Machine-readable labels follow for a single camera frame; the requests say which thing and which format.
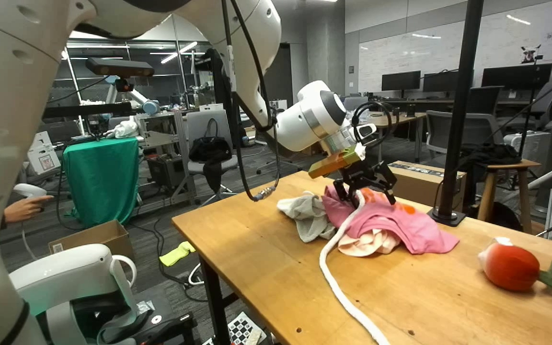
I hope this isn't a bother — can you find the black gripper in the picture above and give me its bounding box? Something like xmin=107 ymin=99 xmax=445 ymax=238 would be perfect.
xmin=334 ymin=162 xmax=397 ymax=206

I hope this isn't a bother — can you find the white towel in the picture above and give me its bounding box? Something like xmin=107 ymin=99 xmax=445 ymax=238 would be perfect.
xmin=276 ymin=194 xmax=336 ymax=244

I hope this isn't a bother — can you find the white thick rope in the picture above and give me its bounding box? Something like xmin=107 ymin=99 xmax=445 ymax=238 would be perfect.
xmin=316 ymin=191 xmax=393 ymax=345

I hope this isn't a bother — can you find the red green plush tomato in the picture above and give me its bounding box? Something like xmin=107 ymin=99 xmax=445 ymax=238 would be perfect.
xmin=477 ymin=238 xmax=552 ymax=294

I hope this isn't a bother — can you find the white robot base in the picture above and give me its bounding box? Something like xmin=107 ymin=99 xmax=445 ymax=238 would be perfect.
xmin=10 ymin=244 xmax=148 ymax=345

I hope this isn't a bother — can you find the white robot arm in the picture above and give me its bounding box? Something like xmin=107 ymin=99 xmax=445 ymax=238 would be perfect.
xmin=0 ymin=0 xmax=366 ymax=345

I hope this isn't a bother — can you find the person hand holding controller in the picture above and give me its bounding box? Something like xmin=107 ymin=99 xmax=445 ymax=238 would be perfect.
xmin=2 ymin=196 xmax=52 ymax=225

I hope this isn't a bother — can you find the pink cloth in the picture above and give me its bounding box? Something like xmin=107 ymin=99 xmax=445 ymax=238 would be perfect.
xmin=322 ymin=187 xmax=458 ymax=258

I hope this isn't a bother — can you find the cardboard box beside table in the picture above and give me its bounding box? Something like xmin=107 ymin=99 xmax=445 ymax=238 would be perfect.
xmin=389 ymin=162 xmax=445 ymax=208

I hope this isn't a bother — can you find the black vertical pole stand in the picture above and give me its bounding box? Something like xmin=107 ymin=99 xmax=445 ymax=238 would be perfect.
xmin=429 ymin=0 xmax=485 ymax=227

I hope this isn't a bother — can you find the wooden stool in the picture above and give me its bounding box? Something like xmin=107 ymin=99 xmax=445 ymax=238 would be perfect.
xmin=475 ymin=160 xmax=543 ymax=235

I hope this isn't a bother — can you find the checkerboard calibration card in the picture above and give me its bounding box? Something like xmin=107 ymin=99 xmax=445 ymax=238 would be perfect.
xmin=228 ymin=313 xmax=265 ymax=345

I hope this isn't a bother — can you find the cardboard box on floor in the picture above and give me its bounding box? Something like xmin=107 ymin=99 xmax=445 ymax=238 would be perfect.
xmin=48 ymin=221 xmax=134 ymax=258

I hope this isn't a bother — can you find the green draped cloth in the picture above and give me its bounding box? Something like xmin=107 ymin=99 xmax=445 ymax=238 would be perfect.
xmin=63 ymin=139 xmax=140 ymax=227

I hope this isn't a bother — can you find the white handheld controller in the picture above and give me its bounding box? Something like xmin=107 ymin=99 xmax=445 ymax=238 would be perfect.
xmin=14 ymin=183 xmax=48 ymax=198

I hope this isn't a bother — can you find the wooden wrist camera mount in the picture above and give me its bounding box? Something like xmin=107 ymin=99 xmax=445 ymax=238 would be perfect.
xmin=309 ymin=150 xmax=360 ymax=179

